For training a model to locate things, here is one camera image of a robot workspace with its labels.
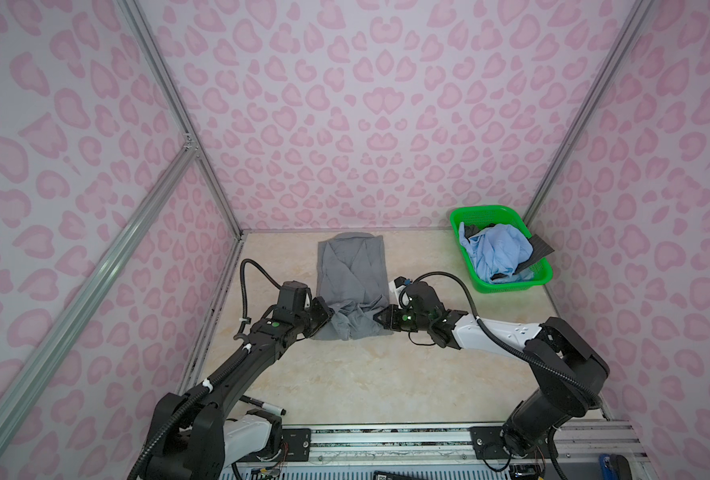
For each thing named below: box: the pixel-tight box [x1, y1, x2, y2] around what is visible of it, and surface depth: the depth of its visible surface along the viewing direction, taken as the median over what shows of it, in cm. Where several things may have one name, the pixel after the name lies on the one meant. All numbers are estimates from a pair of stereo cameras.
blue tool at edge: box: [598, 454, 632, 480], surface depth 69 cm
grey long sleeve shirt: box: [312, 232, 394, 341], surface depth 105 cm
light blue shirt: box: [458, 221, 534, 283], surface depth 97 cm
